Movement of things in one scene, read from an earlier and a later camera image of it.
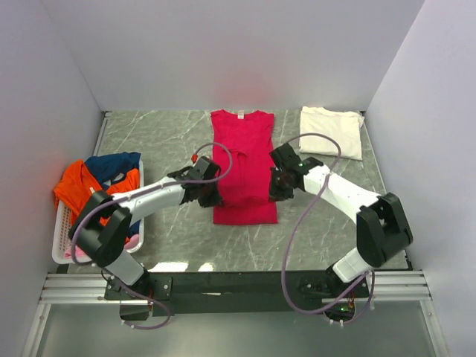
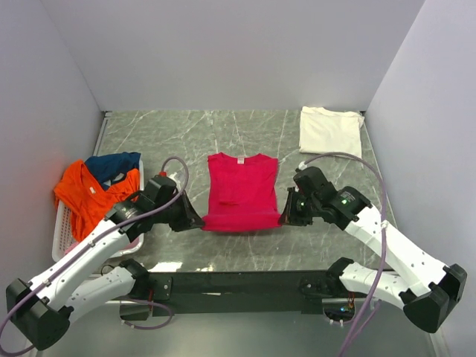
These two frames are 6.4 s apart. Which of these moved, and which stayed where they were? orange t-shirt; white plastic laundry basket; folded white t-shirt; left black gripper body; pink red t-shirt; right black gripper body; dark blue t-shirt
Moved: left black gripper body; pink red t-shirt; right black gripper body
Stayed: dark blue t-shirt; orange t-shirt; folded white t-shirt; white plastic laundry basket
